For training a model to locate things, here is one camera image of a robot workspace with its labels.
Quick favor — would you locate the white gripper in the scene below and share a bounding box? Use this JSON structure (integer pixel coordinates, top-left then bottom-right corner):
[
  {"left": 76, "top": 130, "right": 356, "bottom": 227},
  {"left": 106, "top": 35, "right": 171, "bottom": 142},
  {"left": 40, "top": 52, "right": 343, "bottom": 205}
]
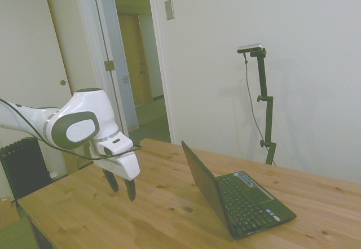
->
[{"left": 89, "top": 143, "right": 141, "bottom": 202}]

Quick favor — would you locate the black laptop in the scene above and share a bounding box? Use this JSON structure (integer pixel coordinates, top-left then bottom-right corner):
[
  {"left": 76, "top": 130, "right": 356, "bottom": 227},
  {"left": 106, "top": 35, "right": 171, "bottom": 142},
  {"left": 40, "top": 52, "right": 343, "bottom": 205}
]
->
[{"left": 180, "top": 140, "right": 297, "bottom": 239}]

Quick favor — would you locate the black radiator heater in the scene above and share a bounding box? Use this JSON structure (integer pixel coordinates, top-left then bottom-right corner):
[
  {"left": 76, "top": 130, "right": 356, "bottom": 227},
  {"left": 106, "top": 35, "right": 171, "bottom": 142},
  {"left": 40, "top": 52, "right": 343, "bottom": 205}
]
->
[{"left": 0, "top": 137, "right": 53, "bottom": 200}]

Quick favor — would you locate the brown cardboard box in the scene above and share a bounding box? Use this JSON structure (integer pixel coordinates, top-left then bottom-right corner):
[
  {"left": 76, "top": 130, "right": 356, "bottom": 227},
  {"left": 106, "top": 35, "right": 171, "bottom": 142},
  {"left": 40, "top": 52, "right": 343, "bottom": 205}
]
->
[{"left": 0, "top": 196, "right": 21, "bottom": 228}]

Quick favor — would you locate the white open door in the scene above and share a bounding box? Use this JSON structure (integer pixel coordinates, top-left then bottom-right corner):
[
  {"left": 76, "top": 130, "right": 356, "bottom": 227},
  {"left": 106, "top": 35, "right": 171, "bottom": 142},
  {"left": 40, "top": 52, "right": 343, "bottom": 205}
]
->
[{"left": 90, "top": 0, "right": 139, "bottom": 133}]

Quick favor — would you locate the grey camera cable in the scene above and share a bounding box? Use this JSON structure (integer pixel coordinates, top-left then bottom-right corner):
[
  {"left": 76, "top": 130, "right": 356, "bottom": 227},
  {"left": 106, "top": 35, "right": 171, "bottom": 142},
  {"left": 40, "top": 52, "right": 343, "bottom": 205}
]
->
[{"left": 242, "top": 53, "right": 269, "bottom": 159}]

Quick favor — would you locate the black camera stand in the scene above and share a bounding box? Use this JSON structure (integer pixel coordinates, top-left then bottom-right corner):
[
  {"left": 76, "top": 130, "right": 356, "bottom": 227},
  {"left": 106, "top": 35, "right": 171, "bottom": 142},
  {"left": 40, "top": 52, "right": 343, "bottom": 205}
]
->
[{"left": 249, "top": 48, "right": 278, "bottom": 165}]

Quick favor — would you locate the white wall switch plate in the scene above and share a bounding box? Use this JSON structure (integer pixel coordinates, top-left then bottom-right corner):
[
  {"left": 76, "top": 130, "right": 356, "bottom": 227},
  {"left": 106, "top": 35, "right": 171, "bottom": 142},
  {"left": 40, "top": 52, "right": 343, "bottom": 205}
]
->
[{"left": 164, "top": 0, "right": 175, "bottom": 21}]

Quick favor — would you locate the silver camera on stand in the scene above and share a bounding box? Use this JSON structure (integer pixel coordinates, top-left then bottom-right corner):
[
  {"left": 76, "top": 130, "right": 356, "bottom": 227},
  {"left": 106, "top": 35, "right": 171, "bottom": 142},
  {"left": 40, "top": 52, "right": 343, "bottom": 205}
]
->
[{"left": 236, "top": 43, "right": 265, "bottom": 54}]

